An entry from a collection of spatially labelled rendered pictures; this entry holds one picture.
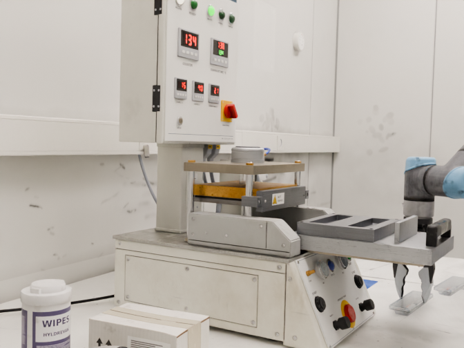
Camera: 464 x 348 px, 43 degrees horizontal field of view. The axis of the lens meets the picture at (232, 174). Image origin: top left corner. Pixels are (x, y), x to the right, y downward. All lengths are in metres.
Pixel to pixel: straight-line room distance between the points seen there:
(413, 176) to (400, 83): 2.26
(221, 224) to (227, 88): 0.45
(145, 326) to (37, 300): 0.19
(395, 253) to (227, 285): 0.35
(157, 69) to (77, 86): 0.44
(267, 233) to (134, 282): 0.37
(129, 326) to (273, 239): 0.34
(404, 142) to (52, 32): 2.52
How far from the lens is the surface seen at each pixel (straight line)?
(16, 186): 1.59
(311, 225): 1.23
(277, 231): 1.20
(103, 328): 1.09
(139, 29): 1.40
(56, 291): 1.09
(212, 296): 1.29
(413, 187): 1.53
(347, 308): 1.33
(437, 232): 1.19
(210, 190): 1.34
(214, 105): 1.51
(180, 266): 1.32
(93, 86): 1.80
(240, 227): 1.23
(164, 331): 1.03
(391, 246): 1.17
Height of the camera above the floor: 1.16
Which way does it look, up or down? 3 degrees down
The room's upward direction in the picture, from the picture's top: 2 degrees clockwise
